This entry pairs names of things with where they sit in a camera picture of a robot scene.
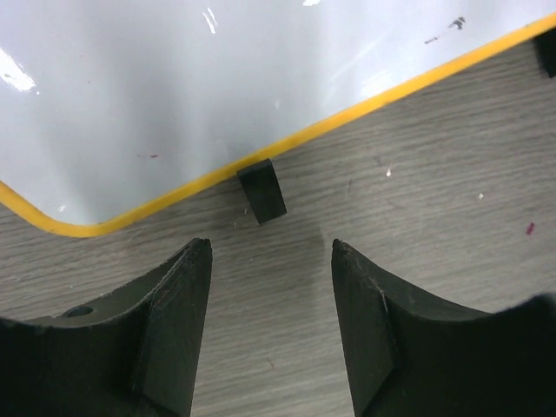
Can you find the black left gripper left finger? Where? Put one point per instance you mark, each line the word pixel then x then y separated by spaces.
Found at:
pixel 132 352

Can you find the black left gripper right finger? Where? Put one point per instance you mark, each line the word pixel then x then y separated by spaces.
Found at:
pixel 411 353

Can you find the yellow framed whiteboard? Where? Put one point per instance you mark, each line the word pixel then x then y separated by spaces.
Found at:
pixel 113 110

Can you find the black whiteboard stand foot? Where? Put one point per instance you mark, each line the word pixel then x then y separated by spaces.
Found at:
pixel 262 189

